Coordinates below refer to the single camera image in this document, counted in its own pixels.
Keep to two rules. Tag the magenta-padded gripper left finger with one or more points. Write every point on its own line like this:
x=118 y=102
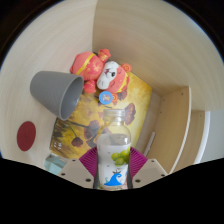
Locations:
x=78 y=170

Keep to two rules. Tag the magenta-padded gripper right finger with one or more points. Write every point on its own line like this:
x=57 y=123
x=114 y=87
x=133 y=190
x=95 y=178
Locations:
x=146 y=170

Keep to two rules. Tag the clear plastic drink bottle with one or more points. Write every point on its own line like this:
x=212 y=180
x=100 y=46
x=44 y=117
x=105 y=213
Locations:
x=113 y=150

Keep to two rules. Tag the white light bar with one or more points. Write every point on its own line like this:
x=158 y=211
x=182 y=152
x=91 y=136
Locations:
x=150 y=143

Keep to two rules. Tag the long wooden shelf board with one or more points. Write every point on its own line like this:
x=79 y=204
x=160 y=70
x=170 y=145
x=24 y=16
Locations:
x=173 y=130

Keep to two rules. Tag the short wooden shelf board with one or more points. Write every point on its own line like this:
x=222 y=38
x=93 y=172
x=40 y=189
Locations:
x=198 y=140

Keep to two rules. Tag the flat round red coaster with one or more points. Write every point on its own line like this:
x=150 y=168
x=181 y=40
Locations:
x=26 y=136

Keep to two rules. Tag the yellow poppy flower painting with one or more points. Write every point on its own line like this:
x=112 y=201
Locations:
x=136 y=96

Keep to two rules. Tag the grey ribbed mug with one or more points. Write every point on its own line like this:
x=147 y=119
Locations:
x=53 y=90

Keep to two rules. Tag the red plush toy figure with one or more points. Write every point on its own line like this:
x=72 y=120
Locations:
x=93 y=68

